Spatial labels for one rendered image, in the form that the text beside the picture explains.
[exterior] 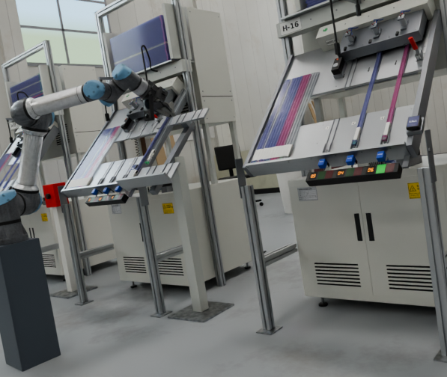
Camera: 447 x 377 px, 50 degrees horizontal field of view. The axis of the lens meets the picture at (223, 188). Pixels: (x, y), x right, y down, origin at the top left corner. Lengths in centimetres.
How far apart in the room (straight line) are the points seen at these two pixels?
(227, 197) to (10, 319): 147
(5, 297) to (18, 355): 26
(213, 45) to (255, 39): 834
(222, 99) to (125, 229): 106
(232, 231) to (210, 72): 102
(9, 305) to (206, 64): 180
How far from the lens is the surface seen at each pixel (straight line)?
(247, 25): 1142
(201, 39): 312
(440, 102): 1183
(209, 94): 305
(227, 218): 304
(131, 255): 318
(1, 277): 228
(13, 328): 230
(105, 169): 288
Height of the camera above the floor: 78
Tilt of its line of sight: 4 degrees down
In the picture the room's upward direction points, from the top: 9 degrees counter-clockwise
